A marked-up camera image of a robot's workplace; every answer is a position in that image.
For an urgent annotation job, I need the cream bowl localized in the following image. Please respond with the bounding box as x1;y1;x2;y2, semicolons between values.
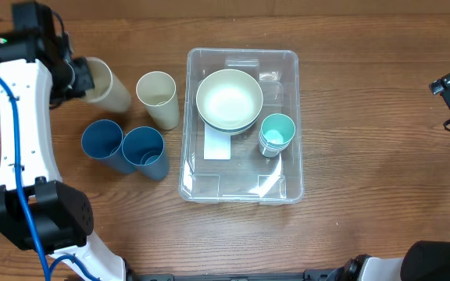
195;69;264;135
205;119;257;137

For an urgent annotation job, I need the mint green small cup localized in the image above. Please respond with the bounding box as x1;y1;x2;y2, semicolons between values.
259;113;296;148

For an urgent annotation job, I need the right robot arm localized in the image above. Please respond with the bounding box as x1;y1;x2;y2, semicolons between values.
327;73;450;281

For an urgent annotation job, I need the clear plastic storage container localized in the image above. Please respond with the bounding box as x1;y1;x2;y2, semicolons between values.
178;48;304;205

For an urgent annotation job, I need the tall dark blue cup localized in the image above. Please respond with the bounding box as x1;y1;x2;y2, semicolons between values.
81;119;136;174

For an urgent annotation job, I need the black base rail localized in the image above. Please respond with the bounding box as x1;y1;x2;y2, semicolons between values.
127;268;343;281

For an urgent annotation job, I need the tall beige cup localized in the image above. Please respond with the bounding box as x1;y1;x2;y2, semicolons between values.
81;57;132;113
136;71;180;130

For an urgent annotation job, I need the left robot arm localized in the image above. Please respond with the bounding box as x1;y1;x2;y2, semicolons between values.
0;1;131;280

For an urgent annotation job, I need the dark blue bowl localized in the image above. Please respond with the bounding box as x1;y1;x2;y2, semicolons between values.
201;115;259;133

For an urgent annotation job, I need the white label in container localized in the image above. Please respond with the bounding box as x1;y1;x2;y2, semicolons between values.
204;124;231;160

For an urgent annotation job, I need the light blue small cup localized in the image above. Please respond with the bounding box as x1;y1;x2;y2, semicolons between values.
259;136;290;152

